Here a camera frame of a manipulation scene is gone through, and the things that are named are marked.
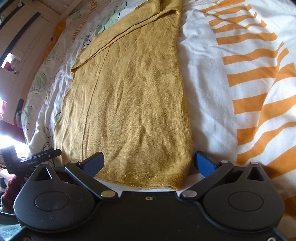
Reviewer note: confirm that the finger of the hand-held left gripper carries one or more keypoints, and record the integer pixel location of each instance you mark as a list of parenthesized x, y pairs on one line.
[(49, 153)]

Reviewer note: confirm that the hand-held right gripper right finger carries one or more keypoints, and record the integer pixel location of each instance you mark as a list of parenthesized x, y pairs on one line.
[(204, 165)]

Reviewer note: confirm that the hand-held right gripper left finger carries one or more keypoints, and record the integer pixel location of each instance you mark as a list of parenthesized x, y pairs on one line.
[(93, 165)]

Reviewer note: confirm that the mustard yellow knit sweater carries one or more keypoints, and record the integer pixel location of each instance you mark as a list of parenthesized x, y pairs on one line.
[(136, 97)]

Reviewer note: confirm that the person's left forearm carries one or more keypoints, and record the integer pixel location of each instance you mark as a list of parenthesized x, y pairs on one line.
[(11, 190)]

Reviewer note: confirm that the white leaf-print duvet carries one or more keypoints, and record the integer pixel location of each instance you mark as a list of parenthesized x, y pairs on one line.
[(231, 76)]

